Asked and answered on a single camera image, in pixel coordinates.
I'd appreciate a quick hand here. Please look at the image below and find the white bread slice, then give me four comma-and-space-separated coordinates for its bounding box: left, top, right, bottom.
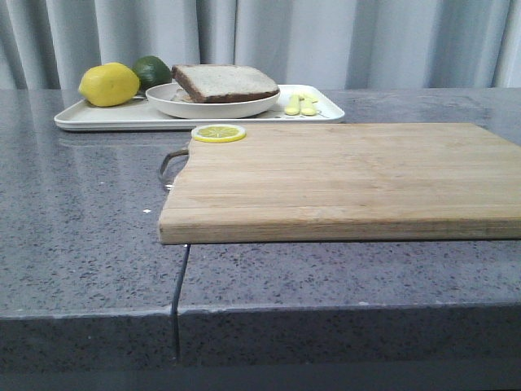
172, 64, 279, 103

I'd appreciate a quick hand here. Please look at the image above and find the metal cutting board handle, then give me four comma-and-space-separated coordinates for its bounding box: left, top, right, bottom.
157, 147, 189, 191

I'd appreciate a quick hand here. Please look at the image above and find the grey curtain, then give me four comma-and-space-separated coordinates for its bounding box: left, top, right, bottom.
1, 1, 520, 90

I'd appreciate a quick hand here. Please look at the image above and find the lemon slice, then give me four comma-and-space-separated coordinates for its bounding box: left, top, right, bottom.
191, 124, 247, 143

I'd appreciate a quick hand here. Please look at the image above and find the green lime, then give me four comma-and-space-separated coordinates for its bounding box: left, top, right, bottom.
132, 55, 172, 92

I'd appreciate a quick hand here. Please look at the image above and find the white rectangular tray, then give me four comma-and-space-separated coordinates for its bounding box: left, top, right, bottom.
55, 85, 345, 132

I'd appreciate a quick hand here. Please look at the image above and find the white round plate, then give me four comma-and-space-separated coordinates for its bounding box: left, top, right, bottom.
146, 82, 281, 120

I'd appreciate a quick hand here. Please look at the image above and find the wooden cutting board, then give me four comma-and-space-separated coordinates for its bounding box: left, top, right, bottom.
159, 123, 520, 244

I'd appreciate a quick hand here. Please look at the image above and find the yellow lemon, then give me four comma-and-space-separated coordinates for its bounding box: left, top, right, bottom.
78, 62, 140, 108

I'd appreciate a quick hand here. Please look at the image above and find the yellow plastic knife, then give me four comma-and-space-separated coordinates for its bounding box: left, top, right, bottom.
300, 93, 318, 116

